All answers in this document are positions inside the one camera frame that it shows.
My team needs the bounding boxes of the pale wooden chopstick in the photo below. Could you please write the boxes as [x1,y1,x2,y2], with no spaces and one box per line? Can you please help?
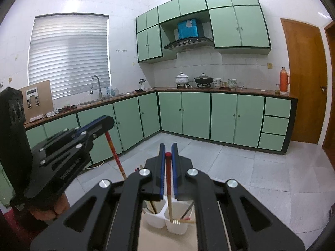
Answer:
[145,201,155,214]

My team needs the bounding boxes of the plain wooden chopstick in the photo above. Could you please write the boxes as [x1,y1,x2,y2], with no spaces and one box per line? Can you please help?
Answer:
[177,219,195,224]

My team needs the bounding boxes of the red orange patterned chopstick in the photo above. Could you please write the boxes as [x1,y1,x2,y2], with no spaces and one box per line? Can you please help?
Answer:
[105,131,127,180]

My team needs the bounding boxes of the chrome kitchen faucet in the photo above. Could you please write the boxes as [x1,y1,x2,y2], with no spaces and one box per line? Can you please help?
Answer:
[90,75,103,100]

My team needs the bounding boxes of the green lower kitchen cabinets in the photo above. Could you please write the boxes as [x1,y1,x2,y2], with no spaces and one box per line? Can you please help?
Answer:
[26,88,298,154]

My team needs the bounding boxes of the person's hand holding gripper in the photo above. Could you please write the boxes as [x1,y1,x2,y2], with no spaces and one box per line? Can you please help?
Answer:
[29,193,70,221]

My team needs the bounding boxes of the left white plastic cup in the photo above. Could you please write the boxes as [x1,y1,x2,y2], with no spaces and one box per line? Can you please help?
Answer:
[143,199,167,229]

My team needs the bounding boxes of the white plastic cup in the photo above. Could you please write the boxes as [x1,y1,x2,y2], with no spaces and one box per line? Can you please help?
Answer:
[164,200,195,235]
[143,199,167,229]

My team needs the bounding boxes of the right white plastic cup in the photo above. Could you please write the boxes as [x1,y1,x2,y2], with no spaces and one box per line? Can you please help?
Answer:
[164,200,195,235]

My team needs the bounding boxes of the brown cardboard box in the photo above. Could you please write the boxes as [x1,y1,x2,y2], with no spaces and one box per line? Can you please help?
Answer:
[20,80,54,123]

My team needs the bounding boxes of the white window blind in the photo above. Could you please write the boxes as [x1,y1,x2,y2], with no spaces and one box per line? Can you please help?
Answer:
[27,13,111,100]

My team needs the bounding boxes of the white cooking pot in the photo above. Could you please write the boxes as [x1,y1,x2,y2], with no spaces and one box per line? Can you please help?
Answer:
[175,72,190,88]

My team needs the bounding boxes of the black wok with lid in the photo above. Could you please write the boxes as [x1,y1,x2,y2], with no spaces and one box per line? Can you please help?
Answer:
[194,73,214,87]

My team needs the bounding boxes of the black range hood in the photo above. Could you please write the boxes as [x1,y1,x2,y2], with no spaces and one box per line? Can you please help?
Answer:
[164,37,214,53]

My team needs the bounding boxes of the blue box above hood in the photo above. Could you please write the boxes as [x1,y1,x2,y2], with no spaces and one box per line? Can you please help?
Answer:
[178,19,204,39]

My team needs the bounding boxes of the orange thermos flask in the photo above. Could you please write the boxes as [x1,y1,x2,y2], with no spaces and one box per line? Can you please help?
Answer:
[279,67,290,92]

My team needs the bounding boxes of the wooden door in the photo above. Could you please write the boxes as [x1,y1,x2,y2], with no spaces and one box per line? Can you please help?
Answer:
[281,18,328,146]

